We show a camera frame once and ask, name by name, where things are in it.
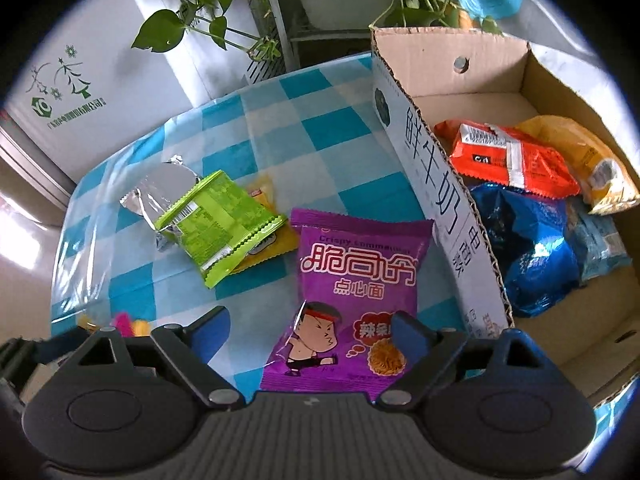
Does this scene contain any orange-red snack bag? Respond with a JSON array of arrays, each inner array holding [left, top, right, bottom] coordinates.
[[434, 120, 581, 201]]

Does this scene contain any blue foil snack bag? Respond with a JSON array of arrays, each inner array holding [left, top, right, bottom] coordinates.
[[470, 182, 581, 318]]

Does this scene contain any green pothos plant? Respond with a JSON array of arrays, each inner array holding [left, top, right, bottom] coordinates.
[[131, 0, 503, 68]]

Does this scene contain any green snack bag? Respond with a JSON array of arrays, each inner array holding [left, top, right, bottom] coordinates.
[[154, 170, 288, 289]]

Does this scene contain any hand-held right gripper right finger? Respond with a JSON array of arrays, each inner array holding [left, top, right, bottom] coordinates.
[[375, 310, 543, 408]]

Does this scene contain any white metal plant rack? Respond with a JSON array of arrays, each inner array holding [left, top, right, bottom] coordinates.
[[210, 0, 426, 86]]

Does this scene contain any silver foil snack bag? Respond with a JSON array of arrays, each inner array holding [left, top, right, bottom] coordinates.
[[119, 156, 201, 252]]

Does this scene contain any purple snack bag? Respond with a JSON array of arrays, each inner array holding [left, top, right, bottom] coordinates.
[[260, 208, 435, 396]]

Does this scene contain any large yellow snack bag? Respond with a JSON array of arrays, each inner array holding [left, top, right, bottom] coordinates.
[[515, 115, 640, 216]]

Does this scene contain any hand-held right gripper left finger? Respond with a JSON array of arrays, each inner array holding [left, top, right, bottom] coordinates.
[[65, 305, 246, 406]]

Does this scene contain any small yellow snack packet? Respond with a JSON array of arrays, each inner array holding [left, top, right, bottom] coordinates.
[[227, 175, 301, 275]]

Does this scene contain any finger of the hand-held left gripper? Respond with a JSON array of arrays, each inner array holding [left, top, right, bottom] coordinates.
[[30, 329, 85, 363]]

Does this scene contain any blue checked tablecloth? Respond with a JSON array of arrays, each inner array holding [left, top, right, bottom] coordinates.
[[50, 50, 501, 396]]

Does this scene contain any light blue snack packet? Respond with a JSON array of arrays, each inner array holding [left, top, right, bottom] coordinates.
[[565, 197, 633, 283]]

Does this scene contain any pink snack bag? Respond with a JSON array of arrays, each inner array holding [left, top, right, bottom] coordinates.
[[111, 312, 151, 338]]

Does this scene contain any cardboard box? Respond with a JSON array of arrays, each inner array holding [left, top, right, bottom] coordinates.
[[370, 27, 640, 411]]

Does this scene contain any white appliance with tree print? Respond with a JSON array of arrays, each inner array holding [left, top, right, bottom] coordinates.
[[0, 0, 211, 181]]

